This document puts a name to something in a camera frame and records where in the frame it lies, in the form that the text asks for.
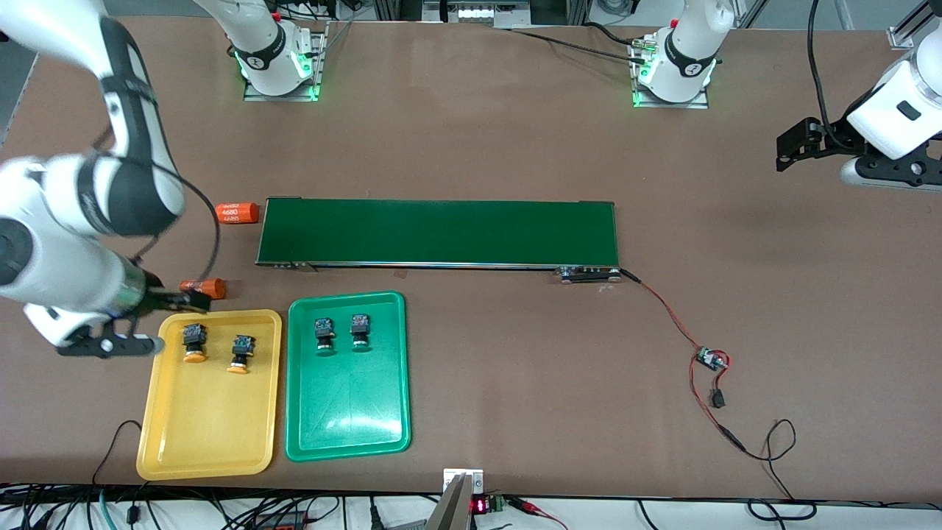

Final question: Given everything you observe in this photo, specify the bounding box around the orange cylinder with white print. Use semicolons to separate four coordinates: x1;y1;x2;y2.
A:
216;202;260;225
180;278;227;300

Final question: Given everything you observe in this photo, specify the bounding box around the yellow push button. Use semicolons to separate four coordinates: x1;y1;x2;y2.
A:
227;334;256;375
183;323;208;364

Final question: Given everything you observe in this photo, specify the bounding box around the yellow plastic tray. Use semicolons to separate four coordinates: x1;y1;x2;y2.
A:
135;309;283;481

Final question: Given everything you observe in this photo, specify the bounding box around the green plastic tray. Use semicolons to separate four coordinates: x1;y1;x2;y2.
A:
284;291;411;463

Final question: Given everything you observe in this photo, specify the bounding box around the green belt conveyor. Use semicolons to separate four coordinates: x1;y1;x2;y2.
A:
255;197;623;285

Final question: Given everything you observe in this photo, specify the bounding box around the grey equipment box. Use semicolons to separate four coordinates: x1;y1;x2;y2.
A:
422;0;532;29

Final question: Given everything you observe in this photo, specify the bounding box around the red clip lead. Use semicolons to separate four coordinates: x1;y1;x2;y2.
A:
508;497;567;530

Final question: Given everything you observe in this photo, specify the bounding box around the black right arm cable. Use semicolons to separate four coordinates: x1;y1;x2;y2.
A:
92;125;222;288

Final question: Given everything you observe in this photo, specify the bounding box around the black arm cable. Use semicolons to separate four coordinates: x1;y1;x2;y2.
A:
807;0;858;152
92;125;222;288

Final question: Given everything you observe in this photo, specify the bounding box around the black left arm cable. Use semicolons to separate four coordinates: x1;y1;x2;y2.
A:
807;0;858;152

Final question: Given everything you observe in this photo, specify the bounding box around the aluminium corner bracket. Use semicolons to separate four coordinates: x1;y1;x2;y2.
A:
888;0;942;51

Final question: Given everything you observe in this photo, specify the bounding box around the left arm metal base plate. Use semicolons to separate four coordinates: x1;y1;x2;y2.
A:
631;35;711;110

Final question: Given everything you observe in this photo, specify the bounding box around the red and black wire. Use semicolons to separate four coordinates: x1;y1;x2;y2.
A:
620;269;748;451

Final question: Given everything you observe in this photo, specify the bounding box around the black cable bundle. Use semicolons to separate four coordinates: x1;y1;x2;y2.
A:
0;482;347;530

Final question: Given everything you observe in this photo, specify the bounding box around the black base power cable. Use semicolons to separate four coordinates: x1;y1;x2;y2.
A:
508;21;652;67

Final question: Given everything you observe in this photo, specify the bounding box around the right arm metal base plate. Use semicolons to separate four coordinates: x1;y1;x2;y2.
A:
243;21;329;102

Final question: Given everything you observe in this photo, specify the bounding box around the thin black looped cable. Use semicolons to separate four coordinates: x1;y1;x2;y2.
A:
742;419;818;522

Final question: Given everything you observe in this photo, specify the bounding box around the aluminium camera mount bar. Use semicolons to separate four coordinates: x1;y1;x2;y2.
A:
425;469;485;530

